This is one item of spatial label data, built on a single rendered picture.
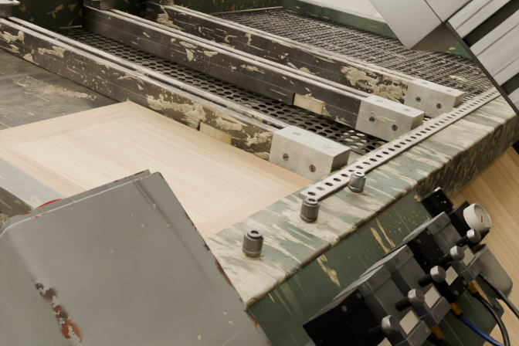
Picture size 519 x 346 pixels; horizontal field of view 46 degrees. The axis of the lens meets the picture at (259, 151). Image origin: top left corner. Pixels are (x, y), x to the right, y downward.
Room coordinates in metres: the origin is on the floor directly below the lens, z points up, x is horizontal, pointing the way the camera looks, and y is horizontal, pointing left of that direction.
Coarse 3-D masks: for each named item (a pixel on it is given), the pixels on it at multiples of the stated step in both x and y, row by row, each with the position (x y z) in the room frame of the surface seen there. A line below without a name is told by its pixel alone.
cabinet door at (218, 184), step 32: (32, 128) 1.00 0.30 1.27; (64, 128) 1.02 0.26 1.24; (96, 128) 1.06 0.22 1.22; (128, 128) 1.08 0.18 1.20; (160, 128) 1.10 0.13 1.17; (192, 128) 1.13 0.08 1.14; (32, 160) 0.90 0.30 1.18; (64, 160) 0.93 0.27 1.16; (96, 160) 0.95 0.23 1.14; (128, 160) 0.97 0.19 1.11; (160, 160) 0.99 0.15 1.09; (192, 160) 1.02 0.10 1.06; (224, 160) 1.04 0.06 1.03; (256, 160) 1.06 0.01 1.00; (64, 192) 0.84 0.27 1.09; (192, 192) 0.92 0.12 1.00; (224, 192) 0.94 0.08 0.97; (256, 192) 0.96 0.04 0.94; (288, 192) 0.98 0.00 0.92; (224, 224) 0.85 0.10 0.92
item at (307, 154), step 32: (0, 0) 1.39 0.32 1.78; (0, 32) 1.37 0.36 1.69; (32, 32) 1.32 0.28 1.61; (64, 64) 1.28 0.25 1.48; (96, 64) 1.23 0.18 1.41; (128, 64) 1.24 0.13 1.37; (128, 96) 1.21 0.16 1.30; (160, 96) 1.16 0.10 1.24; (192, 96) 1.13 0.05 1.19; (224, 128) 1.10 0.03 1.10; (256, 128) 1.06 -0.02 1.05; (288, 128) 1.07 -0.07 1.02; (288, 160) 1.05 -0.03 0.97; (320, 160) 1.02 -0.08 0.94
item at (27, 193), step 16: (0, 160) 0.84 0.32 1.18; (0, 176) 0.80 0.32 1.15; (16, 176) 0.81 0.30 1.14; (0, 192) 0.79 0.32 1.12; (16, 192) 0.77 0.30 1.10; (32, 192) 0.78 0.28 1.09; (48, 192) 0.79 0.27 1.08; (0, 208) 0.80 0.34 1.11; (16, 208) 0.78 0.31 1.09; (32, 208) 0.75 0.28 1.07
